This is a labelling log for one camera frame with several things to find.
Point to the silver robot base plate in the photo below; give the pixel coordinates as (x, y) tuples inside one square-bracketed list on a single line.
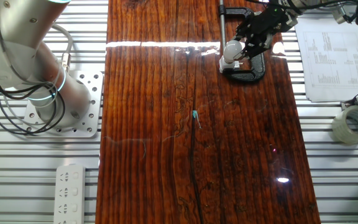
[(93, 102)]

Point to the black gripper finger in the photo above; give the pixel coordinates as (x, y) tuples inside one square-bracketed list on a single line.
[(242, 31), (256, 48)]

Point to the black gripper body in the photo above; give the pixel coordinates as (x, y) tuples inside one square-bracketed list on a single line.
[(266, 23)]

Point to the black C-clamp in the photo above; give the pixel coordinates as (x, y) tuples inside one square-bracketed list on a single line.
[(256, 71)]

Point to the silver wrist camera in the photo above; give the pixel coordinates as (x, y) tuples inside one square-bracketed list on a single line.
[(340, 14)]

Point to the brown wooden board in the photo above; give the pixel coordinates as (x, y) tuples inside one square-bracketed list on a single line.
[(154, 140)]

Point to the white bulb socket adapter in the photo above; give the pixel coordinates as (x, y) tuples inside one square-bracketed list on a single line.
[(227, 67)]

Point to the clear tape roll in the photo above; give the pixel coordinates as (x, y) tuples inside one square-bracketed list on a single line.
[(342, 130)]

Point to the white power strip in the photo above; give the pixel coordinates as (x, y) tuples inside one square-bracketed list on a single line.
[(70, 196)]

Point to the printed paper sheets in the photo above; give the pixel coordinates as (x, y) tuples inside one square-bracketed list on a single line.
[(334, 68)]

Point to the white light bulb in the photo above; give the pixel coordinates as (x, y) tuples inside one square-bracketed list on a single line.
[(232, 51)]

